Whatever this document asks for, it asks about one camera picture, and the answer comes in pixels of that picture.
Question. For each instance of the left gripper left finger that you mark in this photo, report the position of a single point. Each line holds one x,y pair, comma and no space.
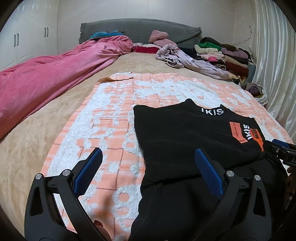
43,220

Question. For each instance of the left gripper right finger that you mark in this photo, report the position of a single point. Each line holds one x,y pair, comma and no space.
242,211

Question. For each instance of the black sweater with orange cuffs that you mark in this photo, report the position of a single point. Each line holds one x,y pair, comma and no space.
176,202

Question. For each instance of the pile of folded clothes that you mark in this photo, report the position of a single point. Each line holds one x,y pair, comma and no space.
226,57

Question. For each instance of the orange white plaid blanket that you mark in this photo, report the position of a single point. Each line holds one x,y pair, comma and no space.
105,120

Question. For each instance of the floral laundry basket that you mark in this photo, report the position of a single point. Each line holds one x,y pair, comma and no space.
257,91

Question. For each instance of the beige bed sheet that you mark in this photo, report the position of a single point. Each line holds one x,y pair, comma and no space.
24,149

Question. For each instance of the white satin curtain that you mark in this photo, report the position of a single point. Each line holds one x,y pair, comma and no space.
273,49

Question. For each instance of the pink velvet duvet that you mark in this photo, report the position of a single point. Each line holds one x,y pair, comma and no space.
27,87

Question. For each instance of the lilac crumpled garment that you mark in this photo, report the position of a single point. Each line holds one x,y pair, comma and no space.
176,58

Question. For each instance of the grey headboard cover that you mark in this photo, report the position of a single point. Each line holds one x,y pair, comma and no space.
139,30

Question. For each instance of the red cloth near pillows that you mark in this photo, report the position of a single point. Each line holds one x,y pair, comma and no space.
145,49

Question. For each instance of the pink fluffy pillow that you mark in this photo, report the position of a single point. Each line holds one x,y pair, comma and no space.
160,39

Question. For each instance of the white wardrobe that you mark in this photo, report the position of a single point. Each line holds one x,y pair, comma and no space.
31,31

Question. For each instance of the blue garment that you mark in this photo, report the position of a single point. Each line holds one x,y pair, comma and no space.
103,34

